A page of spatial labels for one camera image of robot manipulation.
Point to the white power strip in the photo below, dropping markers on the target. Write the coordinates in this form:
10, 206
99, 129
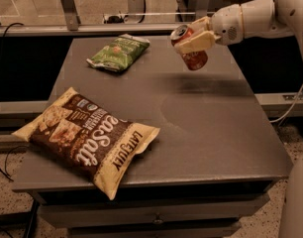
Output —
115, 19

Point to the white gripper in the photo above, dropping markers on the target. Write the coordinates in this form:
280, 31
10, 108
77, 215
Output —
227, 24

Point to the drawer knob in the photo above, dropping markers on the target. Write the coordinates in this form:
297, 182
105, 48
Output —
157, 221

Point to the grey cabinet with drawers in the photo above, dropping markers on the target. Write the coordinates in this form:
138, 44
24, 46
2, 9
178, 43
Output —
214, 159

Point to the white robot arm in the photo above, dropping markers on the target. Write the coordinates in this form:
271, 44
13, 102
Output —
266, 19

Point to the green chip bag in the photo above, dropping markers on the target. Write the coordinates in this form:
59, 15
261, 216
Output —
120, 54

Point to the brown yellow chip bag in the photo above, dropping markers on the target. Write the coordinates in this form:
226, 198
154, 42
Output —
88, 137

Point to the metal railing frame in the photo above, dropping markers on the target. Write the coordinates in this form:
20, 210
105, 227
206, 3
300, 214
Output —
95, 17

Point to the red coke can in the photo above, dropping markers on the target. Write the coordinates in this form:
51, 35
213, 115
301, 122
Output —
193, 58

